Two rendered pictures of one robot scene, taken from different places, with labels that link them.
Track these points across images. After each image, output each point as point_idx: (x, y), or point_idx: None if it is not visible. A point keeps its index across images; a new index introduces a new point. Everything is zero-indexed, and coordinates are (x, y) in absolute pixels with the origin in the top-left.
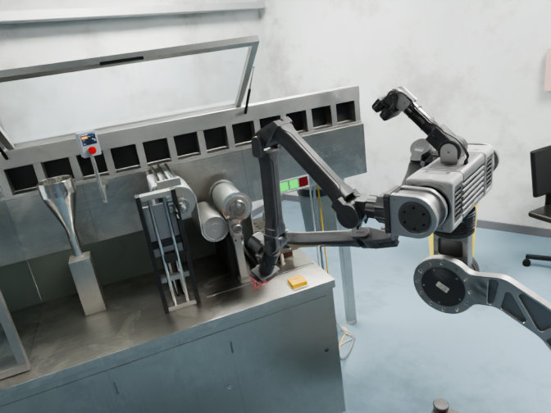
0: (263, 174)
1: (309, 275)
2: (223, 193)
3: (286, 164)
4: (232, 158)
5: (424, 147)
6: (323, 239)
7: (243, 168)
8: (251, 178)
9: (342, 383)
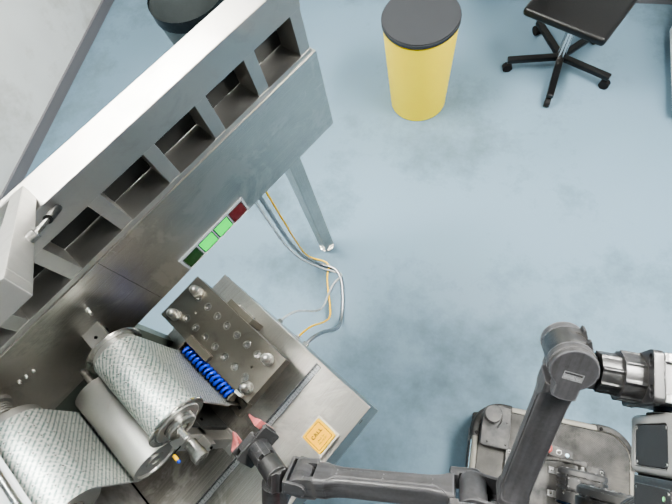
0: None
1: (328, 405)
2: (132, 406)
3: (198, 213)
4: (89, 286)
5: (585, 375)
6: (389, 500)
7: (122, 278)
8: (145, 276)
9: (375, 409)
